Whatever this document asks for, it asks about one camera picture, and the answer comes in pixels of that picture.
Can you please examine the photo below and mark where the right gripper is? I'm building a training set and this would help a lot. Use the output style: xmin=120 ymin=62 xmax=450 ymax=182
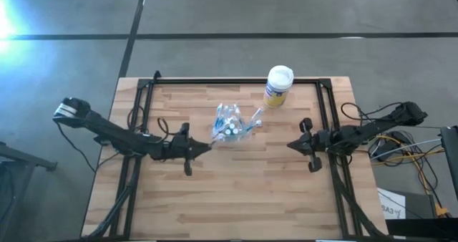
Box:
xmin=287 ymin=117 xmax=328 ymax=174

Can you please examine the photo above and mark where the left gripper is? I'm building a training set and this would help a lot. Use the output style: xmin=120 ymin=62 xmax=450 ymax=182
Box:
xmin=167 ymin=122 xmax=213 ymax=177

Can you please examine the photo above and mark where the clear acrylic organizer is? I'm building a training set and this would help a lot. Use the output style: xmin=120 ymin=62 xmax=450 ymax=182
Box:
xmin=210 ymin=120 xmax=254 ymax=143

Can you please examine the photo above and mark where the yellow Lysol wipes canister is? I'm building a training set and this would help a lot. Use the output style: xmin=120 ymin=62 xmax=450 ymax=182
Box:
xmin=263 ymin=64 xmax=295 ymax=110

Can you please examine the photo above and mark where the black power brick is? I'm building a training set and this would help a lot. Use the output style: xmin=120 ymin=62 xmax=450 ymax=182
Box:
xmin=374 ymin=130 xmax=407 ymax=157

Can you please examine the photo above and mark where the white paper label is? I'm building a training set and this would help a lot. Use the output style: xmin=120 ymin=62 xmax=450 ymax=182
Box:
xmin=378 ymin=188 xmax=406 ymax=221

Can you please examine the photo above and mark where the black case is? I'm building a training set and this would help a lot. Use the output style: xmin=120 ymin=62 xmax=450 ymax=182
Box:
xmin=377 ymin=187 xmax=458 ymax=242

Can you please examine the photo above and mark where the black stand leg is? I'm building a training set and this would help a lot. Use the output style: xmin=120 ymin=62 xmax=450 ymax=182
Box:
xmin=0 ymin=141 xmax=58 ymax=242

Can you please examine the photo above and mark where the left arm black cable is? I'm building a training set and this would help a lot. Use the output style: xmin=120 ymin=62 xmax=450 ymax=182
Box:
xmin=55 ymin=105 xmax=182 ymax=174

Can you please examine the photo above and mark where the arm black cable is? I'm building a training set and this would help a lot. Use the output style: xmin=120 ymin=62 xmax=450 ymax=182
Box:
xmin=339 ymin=101 xmax=405 ymax=129
xmin=55 ymin=105 xmax=182 ymax=174

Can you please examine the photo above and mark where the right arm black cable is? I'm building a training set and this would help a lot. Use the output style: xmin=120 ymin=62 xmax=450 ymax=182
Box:
xmin=339 ymin=101 xmax=405 ymax=129

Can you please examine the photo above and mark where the white cable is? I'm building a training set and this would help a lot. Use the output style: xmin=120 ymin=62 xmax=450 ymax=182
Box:
xmin=370 ymin=137 xmax=442 ymax=161

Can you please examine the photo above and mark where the yellow cable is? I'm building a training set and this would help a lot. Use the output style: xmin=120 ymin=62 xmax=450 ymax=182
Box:
xmin=371 ymin=134 xmax=448 ymax=214

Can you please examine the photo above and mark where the black equipment post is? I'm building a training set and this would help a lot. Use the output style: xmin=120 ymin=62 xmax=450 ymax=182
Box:
xmin=439 ymin=125 xmax=458 ymax=202

